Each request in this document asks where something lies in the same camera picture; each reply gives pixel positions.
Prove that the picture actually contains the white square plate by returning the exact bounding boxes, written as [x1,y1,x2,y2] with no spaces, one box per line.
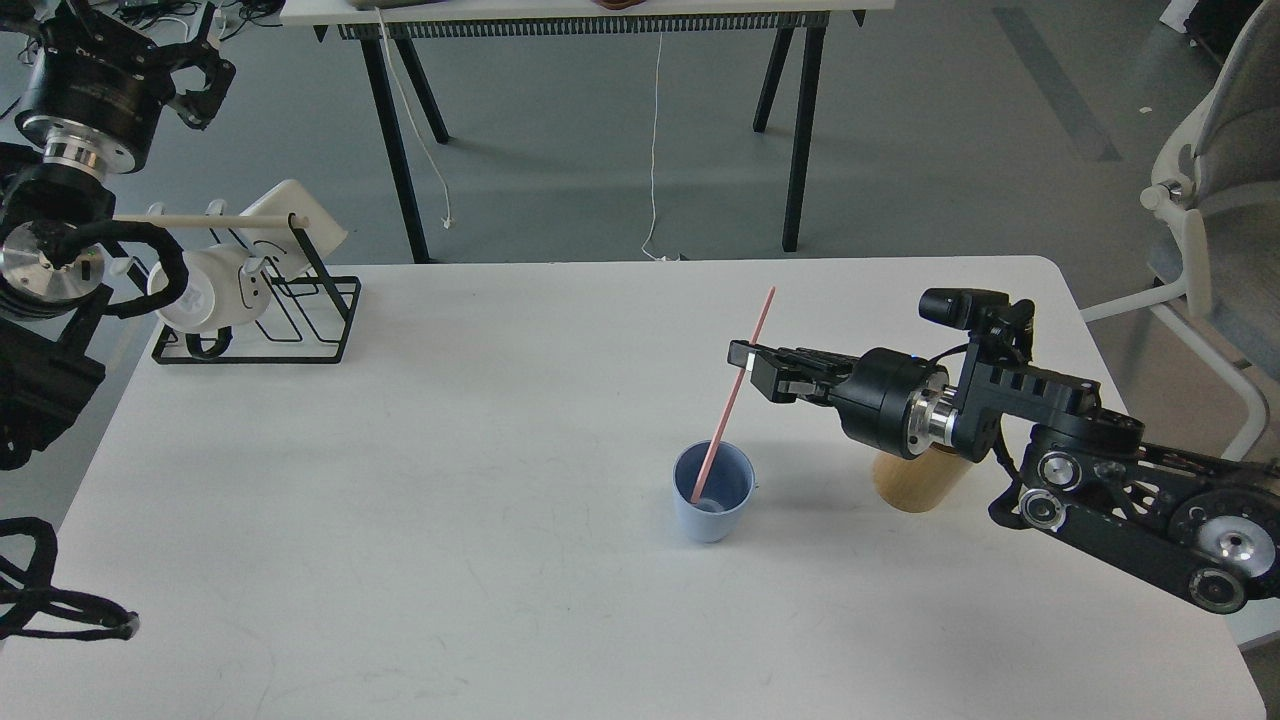
[238,181,349,284]

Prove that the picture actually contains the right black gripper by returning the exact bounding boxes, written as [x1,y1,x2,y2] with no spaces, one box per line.
[727,340,948,460]

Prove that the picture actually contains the blue plastic cup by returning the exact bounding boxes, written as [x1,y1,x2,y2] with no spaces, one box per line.
[672,439,756,544]

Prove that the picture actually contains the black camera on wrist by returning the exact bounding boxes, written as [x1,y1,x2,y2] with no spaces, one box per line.
[916,288,1036,351]

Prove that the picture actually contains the black wire dish rack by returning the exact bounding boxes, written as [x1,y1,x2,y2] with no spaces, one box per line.
[138,210,362,365]

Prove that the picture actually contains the white hanging cable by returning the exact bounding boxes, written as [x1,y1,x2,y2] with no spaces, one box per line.
[640,29,681,263]
[374,8,456,231]

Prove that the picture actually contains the white mug on rack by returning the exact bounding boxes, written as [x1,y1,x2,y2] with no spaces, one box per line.
[155,245,273,334]

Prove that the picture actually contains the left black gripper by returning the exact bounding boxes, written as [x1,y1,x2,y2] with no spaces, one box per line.
[15,5,236,176]

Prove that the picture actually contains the floor cables and adapters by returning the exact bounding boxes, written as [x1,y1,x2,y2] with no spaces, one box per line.
[0,0,285,61]

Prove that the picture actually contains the white office chair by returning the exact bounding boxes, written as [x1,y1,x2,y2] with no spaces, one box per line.
[1082,1,1277,460]

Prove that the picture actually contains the bamboo cylinder holder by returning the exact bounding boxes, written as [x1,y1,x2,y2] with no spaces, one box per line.
[870,443,974,512]

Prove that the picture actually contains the background table black legs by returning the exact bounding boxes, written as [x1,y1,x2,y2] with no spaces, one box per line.
[278,0,896,266]

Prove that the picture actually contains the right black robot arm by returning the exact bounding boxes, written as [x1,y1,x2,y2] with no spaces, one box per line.
[728,334,1279,614]

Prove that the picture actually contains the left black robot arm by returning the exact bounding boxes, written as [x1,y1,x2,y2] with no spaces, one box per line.
[1,1,236,471]

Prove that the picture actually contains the pink chopstick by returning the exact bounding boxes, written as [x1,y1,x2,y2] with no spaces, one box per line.
[687,286,777,506]

